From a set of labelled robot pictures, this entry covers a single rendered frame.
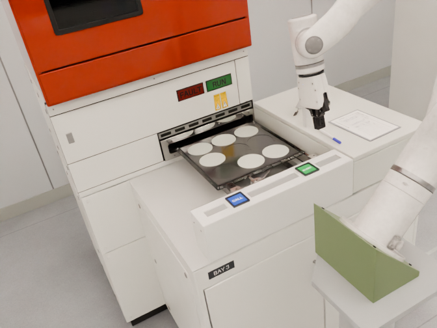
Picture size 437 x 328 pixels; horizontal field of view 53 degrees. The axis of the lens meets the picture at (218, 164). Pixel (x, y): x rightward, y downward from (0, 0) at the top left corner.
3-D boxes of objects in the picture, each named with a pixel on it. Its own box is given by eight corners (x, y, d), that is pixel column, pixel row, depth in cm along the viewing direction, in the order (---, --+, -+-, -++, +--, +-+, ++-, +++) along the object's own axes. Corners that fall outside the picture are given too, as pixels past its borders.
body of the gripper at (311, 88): (290, 72, 131) (296, 108, 135) (311, 73, 122) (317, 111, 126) (309, 65, 134) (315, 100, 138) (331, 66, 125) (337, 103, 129)
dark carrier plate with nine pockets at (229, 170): (179, 149, 178) (179, 148, 178) (251, 122, 190) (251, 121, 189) (218, 187, 151) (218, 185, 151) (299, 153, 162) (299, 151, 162)
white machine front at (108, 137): (79, 195, 173) (43, 102, 152) (253, 129, 200) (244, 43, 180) (80, 199, 170) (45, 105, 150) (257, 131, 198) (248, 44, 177)
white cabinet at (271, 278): (168, 315, 220) (128, 181, 178) (320, 237, 252) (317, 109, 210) (229, 427, 169) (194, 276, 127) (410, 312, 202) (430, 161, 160)
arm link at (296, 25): (327, 60, 122) (320, 56, 131) (320, 12, 118) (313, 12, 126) (298, 68, 123) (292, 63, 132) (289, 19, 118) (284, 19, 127)
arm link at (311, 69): (288, 66, 130) (290, 75, 131) (306, 66, 122) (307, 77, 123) (311, 58, 133) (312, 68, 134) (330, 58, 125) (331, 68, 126)
